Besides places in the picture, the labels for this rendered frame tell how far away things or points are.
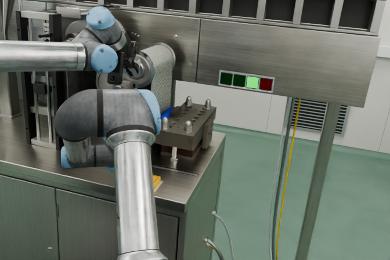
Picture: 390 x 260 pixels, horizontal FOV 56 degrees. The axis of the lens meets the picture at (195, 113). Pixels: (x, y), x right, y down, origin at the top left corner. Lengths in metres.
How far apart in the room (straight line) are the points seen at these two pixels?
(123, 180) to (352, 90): 1.14
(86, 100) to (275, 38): 0.99
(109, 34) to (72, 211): 0.70
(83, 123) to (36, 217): 0.83
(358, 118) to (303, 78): 2.57
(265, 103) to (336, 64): 2.54
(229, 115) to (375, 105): 1.53
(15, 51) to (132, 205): 0.46
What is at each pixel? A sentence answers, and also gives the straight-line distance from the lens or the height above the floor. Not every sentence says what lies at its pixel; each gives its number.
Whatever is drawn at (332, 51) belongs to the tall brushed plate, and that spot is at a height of 1.36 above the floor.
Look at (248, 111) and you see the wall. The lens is 4.19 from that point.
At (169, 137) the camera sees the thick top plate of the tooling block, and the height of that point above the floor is 1.01.
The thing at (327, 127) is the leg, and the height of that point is 0.98.
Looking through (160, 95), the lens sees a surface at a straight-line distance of 1.57.
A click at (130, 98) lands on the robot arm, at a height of 1.32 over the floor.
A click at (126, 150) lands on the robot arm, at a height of 1.22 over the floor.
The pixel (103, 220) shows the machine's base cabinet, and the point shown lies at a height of 0.73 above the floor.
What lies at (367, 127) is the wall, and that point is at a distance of 4.24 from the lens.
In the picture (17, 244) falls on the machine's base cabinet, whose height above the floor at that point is 0.49.
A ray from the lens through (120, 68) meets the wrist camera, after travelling 1.28.
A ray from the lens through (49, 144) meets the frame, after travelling 1.63.
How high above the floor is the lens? 1.58
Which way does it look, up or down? 20 degrees down
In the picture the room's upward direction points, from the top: 5 degrees clockwise
